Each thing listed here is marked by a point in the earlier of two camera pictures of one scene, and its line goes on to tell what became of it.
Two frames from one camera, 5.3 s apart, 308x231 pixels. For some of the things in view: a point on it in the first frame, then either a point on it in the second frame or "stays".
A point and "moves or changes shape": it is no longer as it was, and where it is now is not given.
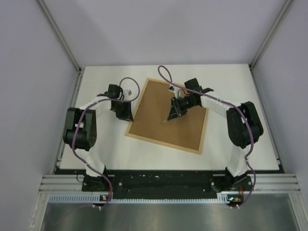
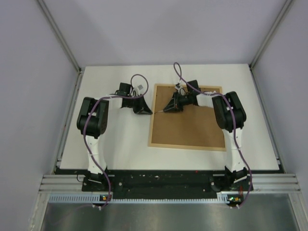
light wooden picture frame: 149,121 moves or changes shape
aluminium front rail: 261,183 stays
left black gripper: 128,113 → 143,106
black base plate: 168,184 stays
